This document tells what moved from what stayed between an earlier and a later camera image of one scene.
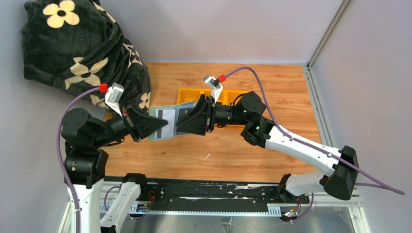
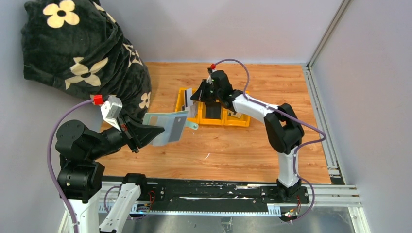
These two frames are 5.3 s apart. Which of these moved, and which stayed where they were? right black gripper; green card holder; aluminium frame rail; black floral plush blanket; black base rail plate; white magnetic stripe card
Moved: green card holder; white magnetic stripe card; right black gripper
Stayed: aluminium frame rail; black floral plush blanket; black base rail plate
